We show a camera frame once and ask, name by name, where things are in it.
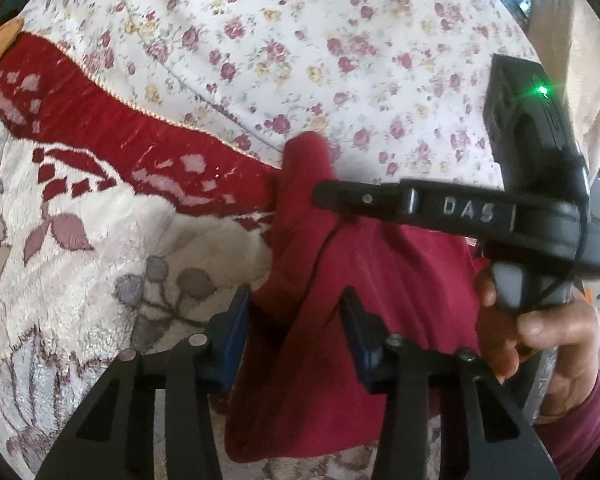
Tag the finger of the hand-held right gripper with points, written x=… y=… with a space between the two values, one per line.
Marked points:
x=380 y=199

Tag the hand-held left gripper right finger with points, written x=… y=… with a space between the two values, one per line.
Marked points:
x=360 y=340

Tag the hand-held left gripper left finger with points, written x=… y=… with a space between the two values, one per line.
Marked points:
x=230 y=340

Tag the red knit sweater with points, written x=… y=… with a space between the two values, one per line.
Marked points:
x=305 y=260

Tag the person's right forearm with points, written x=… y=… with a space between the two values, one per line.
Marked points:
x=580 y=435

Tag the person's right hand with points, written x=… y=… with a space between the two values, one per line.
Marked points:
x=570 y=330

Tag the beige curtain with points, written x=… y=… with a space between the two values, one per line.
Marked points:
x=580 y=35

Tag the red and white plush blanket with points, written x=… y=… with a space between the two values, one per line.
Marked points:
x=80 y=260

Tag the white floral quilt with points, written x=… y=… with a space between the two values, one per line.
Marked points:
x=280 y=35

